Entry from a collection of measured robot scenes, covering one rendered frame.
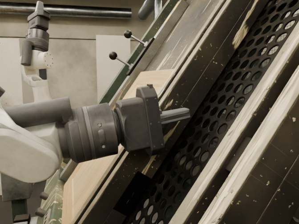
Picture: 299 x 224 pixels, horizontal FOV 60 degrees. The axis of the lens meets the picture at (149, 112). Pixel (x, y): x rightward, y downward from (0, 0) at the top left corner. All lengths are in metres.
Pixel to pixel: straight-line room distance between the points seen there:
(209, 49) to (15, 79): 2.82
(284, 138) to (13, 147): 0.31
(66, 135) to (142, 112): 0.12
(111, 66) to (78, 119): 4.21
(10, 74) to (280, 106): 3.08
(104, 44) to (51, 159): 4.28
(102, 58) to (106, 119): 4.21
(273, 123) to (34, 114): 0.30
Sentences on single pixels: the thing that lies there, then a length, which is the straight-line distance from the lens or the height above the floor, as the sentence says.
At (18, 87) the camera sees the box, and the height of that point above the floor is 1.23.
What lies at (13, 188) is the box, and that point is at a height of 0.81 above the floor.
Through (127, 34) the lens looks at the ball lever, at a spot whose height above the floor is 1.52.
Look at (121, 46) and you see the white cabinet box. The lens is 4.64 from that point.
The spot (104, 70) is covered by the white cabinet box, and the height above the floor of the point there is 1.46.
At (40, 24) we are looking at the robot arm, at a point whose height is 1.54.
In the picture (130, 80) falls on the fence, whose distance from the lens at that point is 1.14.
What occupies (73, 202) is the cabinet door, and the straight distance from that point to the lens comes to 0.88.
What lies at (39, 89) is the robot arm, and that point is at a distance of 1.14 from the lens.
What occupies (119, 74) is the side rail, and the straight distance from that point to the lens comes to 1.38.
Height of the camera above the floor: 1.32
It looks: 7 degrees down
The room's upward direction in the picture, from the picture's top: straight up
